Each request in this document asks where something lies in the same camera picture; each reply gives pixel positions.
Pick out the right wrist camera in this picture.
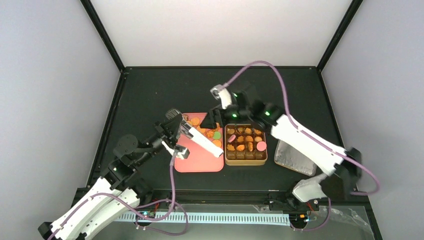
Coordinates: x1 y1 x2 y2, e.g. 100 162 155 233
210 84 233 110

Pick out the green round cookie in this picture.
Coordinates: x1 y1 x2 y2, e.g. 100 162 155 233
212 131 222 140

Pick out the circuit board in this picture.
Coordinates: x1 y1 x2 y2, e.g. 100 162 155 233
289 214 310 223
140 211 156 220

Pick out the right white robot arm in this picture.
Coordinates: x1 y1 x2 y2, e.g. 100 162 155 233
200 85 362 210

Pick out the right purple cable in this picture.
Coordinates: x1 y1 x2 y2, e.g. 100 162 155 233
223 60 381 232

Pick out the pink round cookie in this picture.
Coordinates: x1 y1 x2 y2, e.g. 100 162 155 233
256 141 267 152
227 134 237 143

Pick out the gold cookie tin box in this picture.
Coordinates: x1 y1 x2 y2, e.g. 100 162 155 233
224 124 268 166

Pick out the left circuit board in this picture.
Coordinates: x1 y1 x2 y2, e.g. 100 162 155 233
140 211 156 220

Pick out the right circuit board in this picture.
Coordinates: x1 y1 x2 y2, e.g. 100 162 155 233
289 214 310 223

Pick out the white slotted cable rail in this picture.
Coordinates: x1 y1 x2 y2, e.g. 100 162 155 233
114 211 292 227

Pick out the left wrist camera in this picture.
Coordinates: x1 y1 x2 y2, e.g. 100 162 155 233
172 147 190 160

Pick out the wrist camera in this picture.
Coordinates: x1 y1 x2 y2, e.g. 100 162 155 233
210 84 233 110
172 147 190 160

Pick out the purple cable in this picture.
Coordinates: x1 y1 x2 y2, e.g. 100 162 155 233
223 60 381 232
46 155 190 240

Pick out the large round sugar cookie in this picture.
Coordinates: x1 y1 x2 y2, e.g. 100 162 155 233
212 139 222 148

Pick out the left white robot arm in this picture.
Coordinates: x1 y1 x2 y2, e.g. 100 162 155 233
38 109 223 240

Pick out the clear plastic sheet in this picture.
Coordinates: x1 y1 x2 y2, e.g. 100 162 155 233
89 201 375 240

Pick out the pink plastic tray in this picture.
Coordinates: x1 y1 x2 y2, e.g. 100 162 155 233
174 112 224 173

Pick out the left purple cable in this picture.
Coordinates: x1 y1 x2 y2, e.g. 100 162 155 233
46 155 190 240

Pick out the clear plastic tin lid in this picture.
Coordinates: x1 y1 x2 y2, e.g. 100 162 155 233
274 140 317 177

